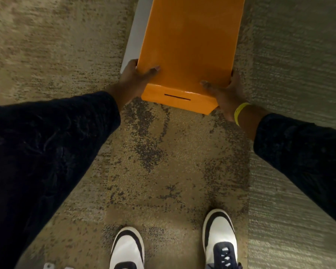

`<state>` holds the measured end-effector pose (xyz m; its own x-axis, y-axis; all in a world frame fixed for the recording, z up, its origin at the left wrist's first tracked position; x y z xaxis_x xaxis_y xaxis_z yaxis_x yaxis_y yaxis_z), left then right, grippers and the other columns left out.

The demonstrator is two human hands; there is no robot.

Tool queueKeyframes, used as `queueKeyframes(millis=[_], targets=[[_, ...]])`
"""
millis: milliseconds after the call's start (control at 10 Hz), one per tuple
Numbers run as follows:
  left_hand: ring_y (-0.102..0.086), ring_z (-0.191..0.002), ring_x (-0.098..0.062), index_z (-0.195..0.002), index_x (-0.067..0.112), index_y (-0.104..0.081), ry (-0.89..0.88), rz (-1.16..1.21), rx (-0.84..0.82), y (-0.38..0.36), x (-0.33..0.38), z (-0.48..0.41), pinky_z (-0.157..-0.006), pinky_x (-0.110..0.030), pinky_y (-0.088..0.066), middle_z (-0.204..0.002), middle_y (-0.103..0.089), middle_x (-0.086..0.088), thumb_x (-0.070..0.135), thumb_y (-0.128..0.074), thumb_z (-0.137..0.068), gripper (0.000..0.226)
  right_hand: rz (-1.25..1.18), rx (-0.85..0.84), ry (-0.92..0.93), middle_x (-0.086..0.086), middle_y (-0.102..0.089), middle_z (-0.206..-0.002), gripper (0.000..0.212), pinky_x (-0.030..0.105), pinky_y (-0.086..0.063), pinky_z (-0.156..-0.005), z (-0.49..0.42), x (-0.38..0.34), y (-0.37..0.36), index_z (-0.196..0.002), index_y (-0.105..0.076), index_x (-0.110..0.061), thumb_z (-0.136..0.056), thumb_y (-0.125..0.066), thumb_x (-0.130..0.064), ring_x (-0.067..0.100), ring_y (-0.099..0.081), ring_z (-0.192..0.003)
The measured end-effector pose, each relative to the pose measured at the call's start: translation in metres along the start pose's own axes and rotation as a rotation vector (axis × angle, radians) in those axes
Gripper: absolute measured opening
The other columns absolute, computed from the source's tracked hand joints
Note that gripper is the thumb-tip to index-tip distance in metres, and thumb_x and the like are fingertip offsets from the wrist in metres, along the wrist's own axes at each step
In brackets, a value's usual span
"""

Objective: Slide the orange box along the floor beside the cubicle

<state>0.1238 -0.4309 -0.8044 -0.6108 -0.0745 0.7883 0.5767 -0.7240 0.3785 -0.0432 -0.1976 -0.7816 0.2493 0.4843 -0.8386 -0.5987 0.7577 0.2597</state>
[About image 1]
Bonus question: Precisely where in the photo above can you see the white black right sneaker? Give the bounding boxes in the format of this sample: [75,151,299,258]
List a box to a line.
[202,209,242,269]

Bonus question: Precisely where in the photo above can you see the yellow wristband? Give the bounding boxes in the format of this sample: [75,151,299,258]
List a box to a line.
[234,102,251,127]

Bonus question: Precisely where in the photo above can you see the person's right hand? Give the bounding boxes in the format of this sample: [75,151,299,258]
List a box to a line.
[200,70,250,122]

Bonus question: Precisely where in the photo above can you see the orange box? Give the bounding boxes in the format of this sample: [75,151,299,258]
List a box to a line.
[137,0,246,115]

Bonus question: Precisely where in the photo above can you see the person's left hand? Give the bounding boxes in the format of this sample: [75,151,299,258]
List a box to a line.
[115,59,161,104]

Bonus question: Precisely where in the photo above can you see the white panel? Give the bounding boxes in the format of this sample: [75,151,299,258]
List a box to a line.
[120,0,154,74]

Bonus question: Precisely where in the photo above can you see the person's right forearm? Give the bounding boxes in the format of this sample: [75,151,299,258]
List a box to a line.
[235,105,336,230]

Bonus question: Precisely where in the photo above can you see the white black left sneaker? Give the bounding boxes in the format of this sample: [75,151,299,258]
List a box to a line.
[109,226,145,269]

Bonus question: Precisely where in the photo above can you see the white black sneaker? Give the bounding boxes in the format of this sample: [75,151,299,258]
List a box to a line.
[202,209,242,269]
[109,226,145,269]

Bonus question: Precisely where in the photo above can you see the person's left forearm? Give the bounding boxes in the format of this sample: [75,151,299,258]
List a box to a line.
[0,84,129,269]

